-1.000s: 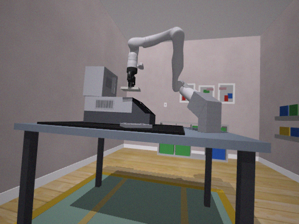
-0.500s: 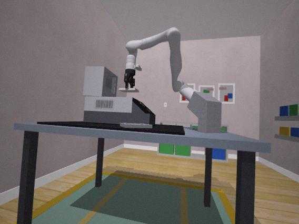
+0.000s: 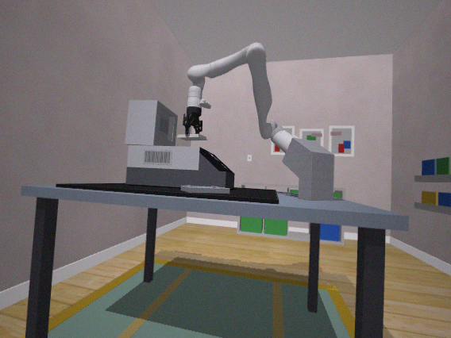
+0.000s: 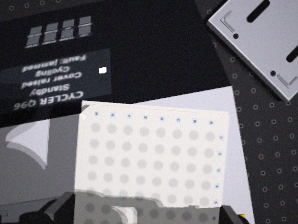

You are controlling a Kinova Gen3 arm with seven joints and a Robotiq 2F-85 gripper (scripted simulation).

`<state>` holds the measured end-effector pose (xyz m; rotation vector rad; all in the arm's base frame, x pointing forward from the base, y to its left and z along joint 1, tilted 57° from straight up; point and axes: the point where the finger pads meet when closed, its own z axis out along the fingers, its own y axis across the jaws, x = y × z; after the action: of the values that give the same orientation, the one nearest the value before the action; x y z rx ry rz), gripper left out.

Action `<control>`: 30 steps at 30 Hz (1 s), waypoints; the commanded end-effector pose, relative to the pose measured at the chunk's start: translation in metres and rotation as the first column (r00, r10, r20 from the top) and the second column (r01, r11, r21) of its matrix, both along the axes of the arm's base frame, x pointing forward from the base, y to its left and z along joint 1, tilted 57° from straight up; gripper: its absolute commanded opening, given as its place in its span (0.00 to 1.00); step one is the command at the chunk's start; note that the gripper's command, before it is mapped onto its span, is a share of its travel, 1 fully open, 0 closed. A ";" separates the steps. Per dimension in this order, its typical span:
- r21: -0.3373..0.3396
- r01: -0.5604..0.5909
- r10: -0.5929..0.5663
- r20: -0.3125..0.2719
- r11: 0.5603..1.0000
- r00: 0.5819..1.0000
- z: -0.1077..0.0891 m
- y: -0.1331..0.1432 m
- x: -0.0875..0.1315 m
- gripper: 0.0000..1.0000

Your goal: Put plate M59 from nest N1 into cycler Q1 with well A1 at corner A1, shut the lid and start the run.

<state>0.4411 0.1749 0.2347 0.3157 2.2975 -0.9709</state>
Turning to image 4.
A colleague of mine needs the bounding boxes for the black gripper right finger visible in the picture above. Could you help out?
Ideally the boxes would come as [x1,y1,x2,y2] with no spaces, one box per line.
[218,205,250,224]

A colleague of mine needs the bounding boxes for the white multi-well plate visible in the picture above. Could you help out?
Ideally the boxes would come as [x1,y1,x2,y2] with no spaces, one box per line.
[74,101,229,224]

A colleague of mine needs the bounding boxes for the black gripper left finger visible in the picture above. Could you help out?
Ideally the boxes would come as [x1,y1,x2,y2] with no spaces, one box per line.
[0,192,75,224]

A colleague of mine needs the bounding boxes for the white real-time pcr machine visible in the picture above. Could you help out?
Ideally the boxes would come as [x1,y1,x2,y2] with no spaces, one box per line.
[0,0,255,224]

